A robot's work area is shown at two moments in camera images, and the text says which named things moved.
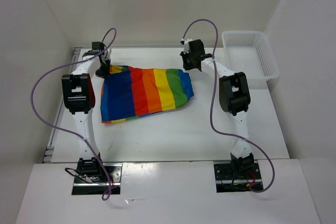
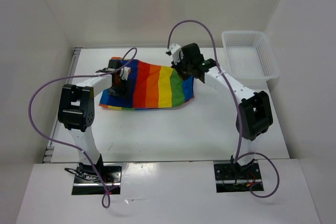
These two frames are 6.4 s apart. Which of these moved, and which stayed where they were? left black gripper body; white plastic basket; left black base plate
Moved: left black gripper body
Stayed: white plastic basket; left black base plate
